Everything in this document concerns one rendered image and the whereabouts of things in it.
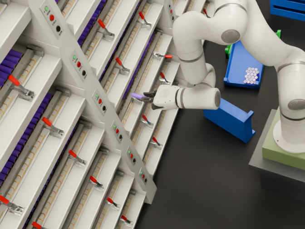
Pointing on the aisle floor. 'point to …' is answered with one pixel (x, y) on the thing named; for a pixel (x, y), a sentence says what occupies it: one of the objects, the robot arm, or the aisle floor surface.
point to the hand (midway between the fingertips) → (147, 97)
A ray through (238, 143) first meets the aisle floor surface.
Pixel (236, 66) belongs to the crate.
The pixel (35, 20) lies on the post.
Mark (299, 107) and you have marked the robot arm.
